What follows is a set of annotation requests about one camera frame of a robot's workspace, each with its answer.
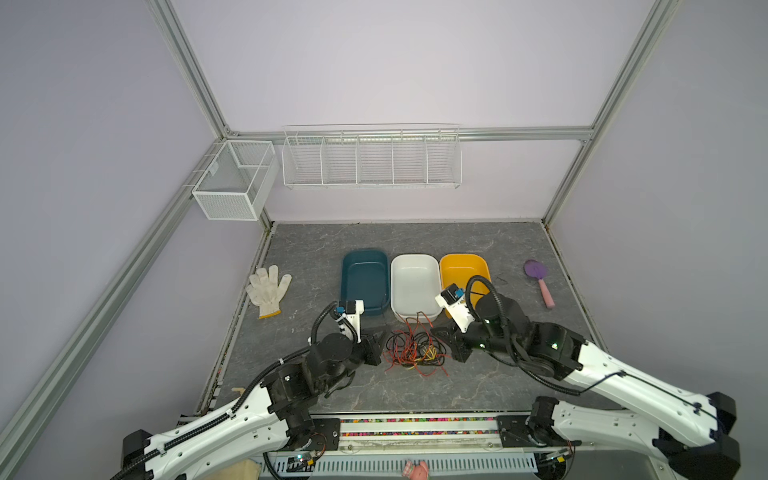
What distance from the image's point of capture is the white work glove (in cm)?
98

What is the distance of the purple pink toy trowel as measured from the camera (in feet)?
3.22

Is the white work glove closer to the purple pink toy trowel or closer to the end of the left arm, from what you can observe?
the end of the left arm

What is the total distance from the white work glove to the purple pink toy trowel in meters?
0.87
